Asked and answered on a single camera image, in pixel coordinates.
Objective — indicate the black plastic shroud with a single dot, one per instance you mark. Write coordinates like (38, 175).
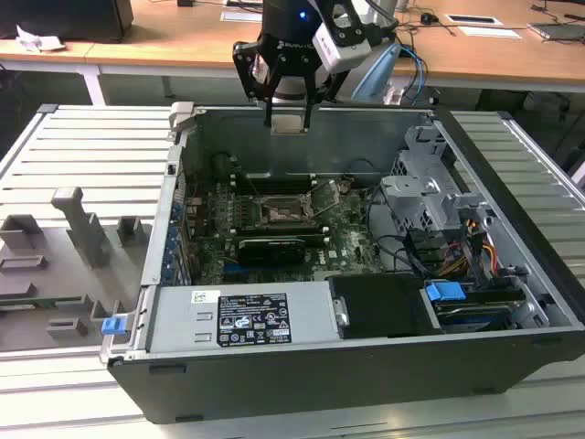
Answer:
(384, 306)

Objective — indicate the grey laptop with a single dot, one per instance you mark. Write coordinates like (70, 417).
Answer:
(557, 31)

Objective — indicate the silver topped CPU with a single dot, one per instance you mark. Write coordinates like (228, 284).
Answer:
(288, 124)

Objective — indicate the black computer mouse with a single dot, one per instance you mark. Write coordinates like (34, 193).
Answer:
(428, 18)

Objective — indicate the wooden desk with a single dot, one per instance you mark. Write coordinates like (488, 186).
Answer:
(160, 46)

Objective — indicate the crumpled white paper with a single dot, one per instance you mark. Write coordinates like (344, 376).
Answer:
(34, 41)

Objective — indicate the grey parts rack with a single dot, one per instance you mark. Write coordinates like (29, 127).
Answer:
(55, 274)

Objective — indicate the black RAM slot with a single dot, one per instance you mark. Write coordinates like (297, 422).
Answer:
(274, 189)
(274, 185)
(279, 225)
(279, 232)
(279, 229)
(274, 180)
(274, 176)

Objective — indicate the green RAM stick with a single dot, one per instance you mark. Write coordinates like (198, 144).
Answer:
(41, 300)

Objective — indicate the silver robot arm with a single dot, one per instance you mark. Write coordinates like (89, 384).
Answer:
(377, 75)

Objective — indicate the CPU socket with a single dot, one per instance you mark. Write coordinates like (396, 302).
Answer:
(283, 210)

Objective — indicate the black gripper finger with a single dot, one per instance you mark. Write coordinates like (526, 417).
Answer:
(243, 64)
(311, 82)

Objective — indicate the blue expansion slot clip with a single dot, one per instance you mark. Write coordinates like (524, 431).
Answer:
(170, 258)
(173, 238)
(176, 209)
(167, 274)

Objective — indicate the black open PC case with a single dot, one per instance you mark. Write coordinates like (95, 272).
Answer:
(320, 388)

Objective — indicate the hard disk in blue carrier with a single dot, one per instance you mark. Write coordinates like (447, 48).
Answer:
(443, 291)

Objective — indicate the white paper sheet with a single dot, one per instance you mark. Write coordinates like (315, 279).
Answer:
(489, 32)
(240, 16)

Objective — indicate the black computer box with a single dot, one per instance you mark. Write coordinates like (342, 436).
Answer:
(68, 18)

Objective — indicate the green motherboard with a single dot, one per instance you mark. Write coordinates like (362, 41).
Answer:
(352, 242)

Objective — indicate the silver power supply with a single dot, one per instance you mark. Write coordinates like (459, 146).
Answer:
(183, 320)

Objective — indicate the silver metal drive cage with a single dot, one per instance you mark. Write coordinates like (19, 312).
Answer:
(425, 201)

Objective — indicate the blue case latch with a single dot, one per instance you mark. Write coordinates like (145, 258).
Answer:
(113, 326)

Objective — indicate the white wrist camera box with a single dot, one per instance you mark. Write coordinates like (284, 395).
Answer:
(343, 50)

